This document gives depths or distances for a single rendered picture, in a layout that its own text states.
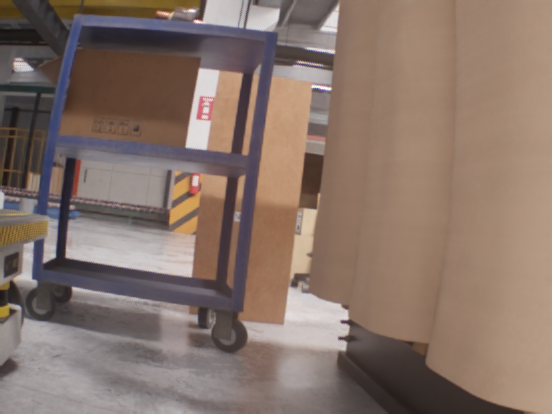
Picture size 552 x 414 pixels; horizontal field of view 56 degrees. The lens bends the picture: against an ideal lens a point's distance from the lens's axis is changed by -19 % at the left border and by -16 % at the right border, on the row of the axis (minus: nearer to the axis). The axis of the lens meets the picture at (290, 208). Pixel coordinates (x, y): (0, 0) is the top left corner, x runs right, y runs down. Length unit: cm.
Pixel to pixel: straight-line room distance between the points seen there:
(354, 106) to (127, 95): 66
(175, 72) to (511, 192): 127
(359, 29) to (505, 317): 103
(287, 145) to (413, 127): 131
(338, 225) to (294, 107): 95
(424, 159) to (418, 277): 19
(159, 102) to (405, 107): 87
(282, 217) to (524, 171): 171
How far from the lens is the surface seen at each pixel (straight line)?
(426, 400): 110
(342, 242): 140
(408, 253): 97
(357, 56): 147
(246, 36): 169
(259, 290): 225
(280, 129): 227
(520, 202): 61
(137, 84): 172
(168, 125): 169
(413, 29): 105
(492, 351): 62
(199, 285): 205
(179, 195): 1131
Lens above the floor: 37
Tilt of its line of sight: 2 degrees up
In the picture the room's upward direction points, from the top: 7 degrees clockwise
